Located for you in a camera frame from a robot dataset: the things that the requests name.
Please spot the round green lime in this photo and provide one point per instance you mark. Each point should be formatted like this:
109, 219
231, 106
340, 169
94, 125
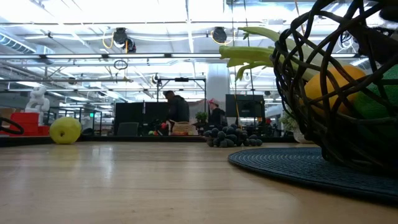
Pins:
373, 105

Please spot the yellow lemon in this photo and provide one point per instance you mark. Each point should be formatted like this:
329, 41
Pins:
329, 87

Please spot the dark wicker basket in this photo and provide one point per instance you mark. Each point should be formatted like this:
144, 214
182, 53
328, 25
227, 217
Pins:
339, 149

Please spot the green celery bunch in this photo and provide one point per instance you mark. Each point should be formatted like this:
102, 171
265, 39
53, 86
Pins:
245, 53

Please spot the dark grape bunch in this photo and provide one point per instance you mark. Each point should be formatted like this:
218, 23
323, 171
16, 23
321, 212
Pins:
231, 137

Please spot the yellow green apple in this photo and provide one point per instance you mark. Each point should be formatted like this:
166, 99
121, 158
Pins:
65, 130

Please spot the light woven basket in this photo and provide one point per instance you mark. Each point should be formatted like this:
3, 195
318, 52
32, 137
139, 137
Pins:
182, 128

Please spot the pale green potted succulent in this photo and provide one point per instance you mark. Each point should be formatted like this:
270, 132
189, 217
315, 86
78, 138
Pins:
287, 123

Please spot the black monitor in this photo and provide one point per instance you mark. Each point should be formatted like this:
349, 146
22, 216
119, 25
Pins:
245, 105

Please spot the blue round woven placemat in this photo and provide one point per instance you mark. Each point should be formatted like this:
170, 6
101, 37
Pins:
280, 165

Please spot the white column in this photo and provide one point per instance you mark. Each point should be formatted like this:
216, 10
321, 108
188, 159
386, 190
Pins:
217, 87

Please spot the person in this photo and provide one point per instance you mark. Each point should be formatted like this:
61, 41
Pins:
179, 109
217, 116

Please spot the small green potted plant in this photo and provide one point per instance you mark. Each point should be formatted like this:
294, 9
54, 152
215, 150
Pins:
201, 117

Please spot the wide black screen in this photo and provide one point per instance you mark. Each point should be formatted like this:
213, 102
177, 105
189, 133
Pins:
133, 112

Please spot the grey chair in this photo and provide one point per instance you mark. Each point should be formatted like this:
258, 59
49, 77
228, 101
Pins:
128, 129

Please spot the red plastic bins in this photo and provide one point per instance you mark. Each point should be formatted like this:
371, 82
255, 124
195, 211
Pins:
31, 121

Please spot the black gantry frame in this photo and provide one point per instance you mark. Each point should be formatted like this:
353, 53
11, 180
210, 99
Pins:
182, 79

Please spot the black metal table frame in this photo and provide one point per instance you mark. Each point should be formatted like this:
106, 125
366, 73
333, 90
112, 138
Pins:
174, 139

